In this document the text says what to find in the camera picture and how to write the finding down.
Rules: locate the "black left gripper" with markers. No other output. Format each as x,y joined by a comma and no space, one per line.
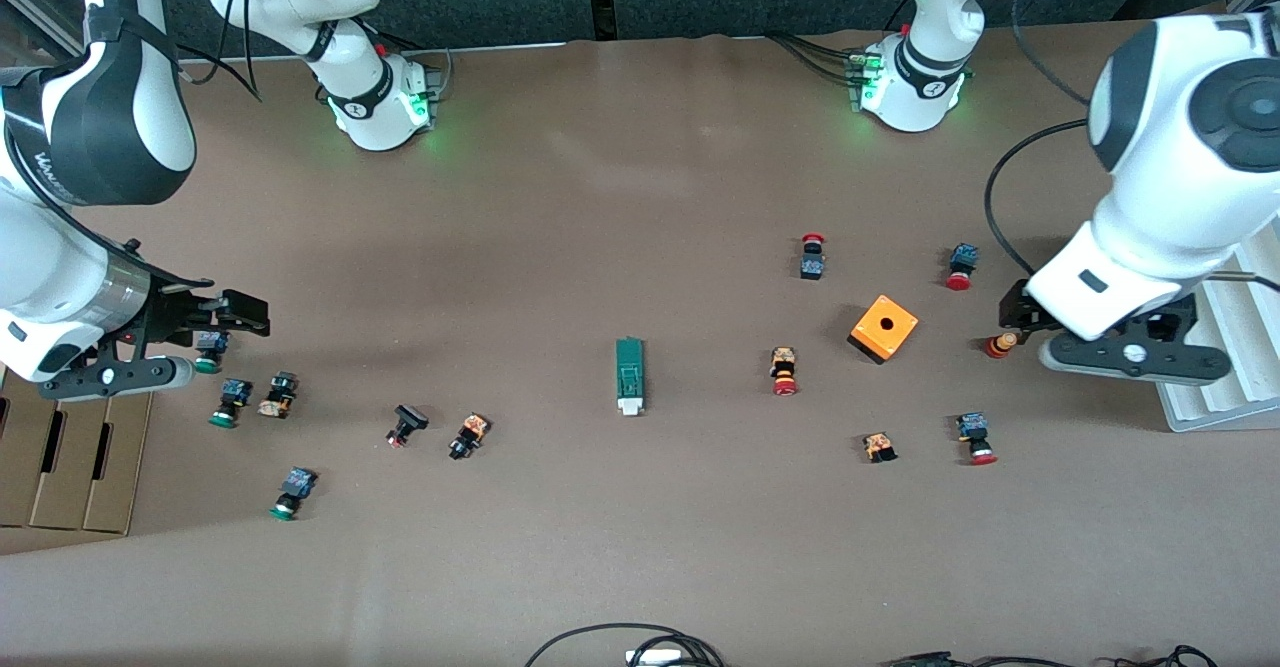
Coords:
1015,308

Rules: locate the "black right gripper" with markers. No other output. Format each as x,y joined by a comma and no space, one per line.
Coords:
181,313

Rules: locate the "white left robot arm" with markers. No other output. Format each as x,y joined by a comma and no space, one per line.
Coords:
1160,197

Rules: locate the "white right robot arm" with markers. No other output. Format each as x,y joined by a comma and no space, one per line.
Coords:
40,277

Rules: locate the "red yellow button head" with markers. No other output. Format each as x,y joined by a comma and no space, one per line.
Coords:
998,346

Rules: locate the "green push button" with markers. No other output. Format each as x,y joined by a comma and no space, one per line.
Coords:
230,402
210,355
293,493

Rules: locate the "red push button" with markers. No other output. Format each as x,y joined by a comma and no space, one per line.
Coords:
975,438
961,266
812,259

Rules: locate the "small orange contact block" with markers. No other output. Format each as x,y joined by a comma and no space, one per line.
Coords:
879,446

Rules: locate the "black square button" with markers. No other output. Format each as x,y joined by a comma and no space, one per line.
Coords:
405,425

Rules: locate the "brown cardboard divider box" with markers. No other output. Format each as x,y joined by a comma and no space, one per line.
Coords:
70,457

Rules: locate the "white ribbed plastic tray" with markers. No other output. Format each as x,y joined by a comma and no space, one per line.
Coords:
1230,407

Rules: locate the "white plug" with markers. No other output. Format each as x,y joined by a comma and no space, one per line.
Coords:
655,658

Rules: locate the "orange button enclosure box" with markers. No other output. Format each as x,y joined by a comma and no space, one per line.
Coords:
883,328

